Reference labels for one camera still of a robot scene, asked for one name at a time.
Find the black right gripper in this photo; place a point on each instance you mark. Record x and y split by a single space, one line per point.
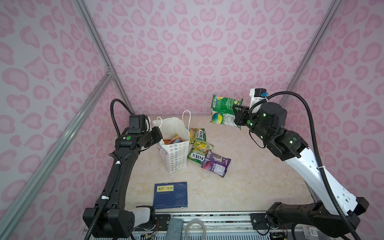
240 118

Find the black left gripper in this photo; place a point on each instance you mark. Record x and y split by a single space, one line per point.
158 134

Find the green white snack packet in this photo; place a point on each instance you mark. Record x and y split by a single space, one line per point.
222 110

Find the white printed paper bag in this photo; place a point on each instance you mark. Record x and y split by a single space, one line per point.
174 156

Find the orange Fox's candy packet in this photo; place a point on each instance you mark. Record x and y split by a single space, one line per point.
174 140

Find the green Fox's spring tea packet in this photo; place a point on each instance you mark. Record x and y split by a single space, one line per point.
199 151

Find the purple candy packet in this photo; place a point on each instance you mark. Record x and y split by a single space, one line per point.
216 164

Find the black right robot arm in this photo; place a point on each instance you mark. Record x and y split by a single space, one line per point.
337 211

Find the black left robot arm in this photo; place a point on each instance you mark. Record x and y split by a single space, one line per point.
109 218

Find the dark blue booklet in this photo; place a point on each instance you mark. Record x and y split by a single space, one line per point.
170 195

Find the clear coiled tube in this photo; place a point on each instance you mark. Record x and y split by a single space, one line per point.
197 222

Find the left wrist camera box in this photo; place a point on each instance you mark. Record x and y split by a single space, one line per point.
138 124

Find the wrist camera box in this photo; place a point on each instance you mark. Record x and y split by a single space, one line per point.
138 124
257 95

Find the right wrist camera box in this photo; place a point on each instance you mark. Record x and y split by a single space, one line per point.
257 95

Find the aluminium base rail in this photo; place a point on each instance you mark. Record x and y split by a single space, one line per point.
210 223

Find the diagonal aluminium frame bar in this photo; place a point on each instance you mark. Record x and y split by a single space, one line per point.
19 207

